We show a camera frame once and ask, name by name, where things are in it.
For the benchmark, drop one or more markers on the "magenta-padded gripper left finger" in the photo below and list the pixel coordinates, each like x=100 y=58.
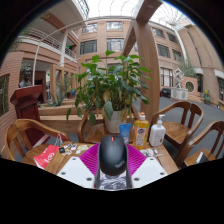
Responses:
x=75 y=171

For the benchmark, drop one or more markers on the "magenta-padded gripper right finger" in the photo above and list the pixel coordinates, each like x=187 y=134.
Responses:
x=150 y=170

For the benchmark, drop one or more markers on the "black computer mouse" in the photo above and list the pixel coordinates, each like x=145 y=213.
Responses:
x=112 y=155

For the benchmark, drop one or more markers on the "small white packet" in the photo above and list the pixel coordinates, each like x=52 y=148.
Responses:
x=146 y=152

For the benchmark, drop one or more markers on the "black key fob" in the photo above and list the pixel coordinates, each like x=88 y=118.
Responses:
x=62 y=150

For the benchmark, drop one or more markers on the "red paper bag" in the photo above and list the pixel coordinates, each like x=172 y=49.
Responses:
x=46 y=156

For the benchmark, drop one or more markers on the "white pump bottle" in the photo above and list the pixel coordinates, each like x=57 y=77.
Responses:
x=156 y=135

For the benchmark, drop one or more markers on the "yellow liquid bottle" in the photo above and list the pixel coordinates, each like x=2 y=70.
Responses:
x=141 y=133

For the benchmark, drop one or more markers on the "blue tube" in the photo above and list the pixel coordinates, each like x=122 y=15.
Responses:
x=124 y=130

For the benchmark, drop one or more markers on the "black notebook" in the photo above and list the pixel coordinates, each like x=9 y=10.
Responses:
x=199 y=157

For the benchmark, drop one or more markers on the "dark red wooden lectern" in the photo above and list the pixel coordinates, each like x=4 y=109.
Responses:
x=28 y=106

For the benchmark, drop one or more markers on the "green plant in white pot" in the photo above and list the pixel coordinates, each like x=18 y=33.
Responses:
x=111 y=86

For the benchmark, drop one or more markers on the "yellow flower pot plant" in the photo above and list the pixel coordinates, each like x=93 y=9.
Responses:
x=207 y=96

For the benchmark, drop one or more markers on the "dark bust statue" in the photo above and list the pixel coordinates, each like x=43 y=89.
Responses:
x=25 y=78

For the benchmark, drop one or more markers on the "wooden pillar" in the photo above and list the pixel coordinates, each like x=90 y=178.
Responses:
x=146 y=50

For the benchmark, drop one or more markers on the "white sculpture on pedestal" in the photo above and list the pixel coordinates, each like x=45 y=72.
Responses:
x=179 y=93

